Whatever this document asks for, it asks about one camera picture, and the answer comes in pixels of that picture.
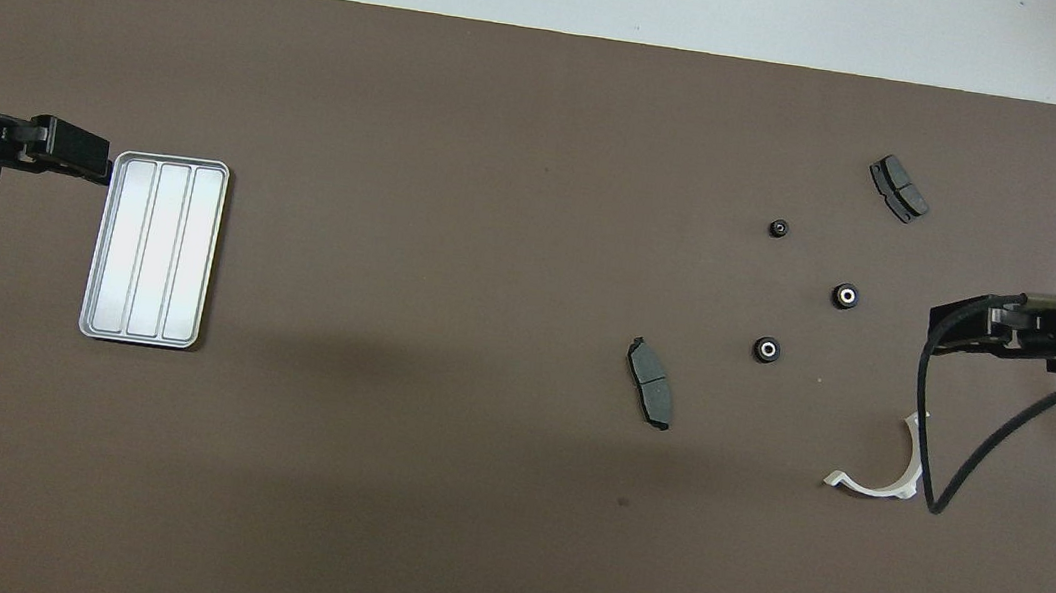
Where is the short dark grey brake pad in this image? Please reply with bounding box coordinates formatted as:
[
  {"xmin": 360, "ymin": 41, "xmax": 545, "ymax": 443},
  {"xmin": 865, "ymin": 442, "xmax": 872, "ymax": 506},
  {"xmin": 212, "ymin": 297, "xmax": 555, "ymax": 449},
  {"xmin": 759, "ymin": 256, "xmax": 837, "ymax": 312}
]
[{"xmin": 863, "ymin": 152, "xmax": 936, "ymax": 228}]

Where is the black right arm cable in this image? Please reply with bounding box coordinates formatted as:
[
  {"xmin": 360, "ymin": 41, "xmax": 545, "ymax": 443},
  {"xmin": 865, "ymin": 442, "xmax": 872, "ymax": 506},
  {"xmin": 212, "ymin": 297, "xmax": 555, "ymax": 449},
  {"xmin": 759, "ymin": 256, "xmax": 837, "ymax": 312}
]
[{"xmin": 900, "ymin": 278, "xmax": 1056, "ymax": 531}]

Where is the silver metal tray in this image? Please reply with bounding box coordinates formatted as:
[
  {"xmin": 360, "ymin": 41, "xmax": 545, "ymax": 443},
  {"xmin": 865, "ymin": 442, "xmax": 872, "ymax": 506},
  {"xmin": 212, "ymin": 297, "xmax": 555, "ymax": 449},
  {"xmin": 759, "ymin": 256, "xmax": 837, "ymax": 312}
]
[{"xmin": 77, "ymin": 146, "xmax": 232, "ymax": 354}]

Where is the white curved plastic bracket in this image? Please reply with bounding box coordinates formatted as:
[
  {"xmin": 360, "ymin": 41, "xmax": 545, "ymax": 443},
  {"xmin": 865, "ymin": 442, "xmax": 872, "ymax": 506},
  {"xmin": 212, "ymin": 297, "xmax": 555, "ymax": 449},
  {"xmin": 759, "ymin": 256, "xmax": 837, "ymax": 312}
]
[{"xmin": 822, "ymin": 399, "xmax": 933, "ymax": 504}]

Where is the brown paper table mat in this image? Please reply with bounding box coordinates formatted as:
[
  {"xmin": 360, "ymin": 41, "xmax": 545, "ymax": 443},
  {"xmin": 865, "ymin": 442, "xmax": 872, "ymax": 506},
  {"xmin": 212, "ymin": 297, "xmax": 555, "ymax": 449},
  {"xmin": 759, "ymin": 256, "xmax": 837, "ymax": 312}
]
[{"xmin": 0, "ymin": 0, "xmax": 1056, "ymax": 593}]

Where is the long dark grey brake pad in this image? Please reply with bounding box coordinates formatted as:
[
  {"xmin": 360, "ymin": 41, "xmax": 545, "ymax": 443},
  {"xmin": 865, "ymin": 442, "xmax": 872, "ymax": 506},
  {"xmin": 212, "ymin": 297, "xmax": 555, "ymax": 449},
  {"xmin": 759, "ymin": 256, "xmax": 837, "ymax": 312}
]
[{"xmin": 618, "ymin": 335, "xmax": 683, "ymax": 433}]

